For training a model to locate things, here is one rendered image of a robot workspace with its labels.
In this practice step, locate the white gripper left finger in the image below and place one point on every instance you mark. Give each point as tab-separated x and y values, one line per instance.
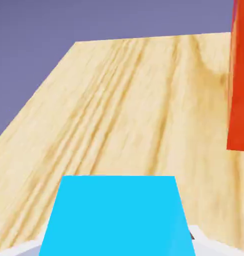
24	249

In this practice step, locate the small light blue cube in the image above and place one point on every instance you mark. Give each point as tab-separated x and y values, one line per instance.
117	216

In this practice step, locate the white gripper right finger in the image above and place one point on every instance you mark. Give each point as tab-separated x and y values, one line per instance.
209	245

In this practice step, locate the large red box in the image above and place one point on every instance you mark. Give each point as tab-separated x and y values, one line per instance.
239	90

